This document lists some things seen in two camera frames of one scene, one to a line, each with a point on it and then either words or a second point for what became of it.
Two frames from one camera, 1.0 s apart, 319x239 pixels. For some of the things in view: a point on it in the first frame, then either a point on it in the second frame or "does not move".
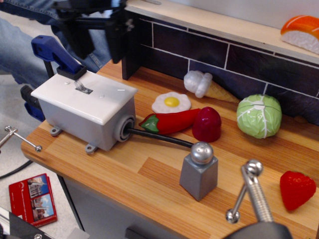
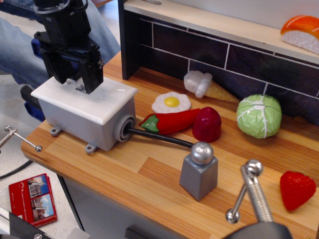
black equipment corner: (19, 229) does not move
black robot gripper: (76, 17) -> (66, 31)
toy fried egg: (171, 101) does not move
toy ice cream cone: (202, 85) does not move
